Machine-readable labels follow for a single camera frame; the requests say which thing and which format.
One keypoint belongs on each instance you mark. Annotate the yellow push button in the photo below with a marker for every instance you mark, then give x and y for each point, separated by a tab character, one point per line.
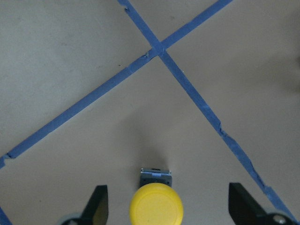
155	202

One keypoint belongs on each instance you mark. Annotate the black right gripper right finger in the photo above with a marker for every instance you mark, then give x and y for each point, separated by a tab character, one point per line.
244	209

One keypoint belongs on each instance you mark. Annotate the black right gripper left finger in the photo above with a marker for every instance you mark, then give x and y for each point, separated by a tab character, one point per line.
96	211

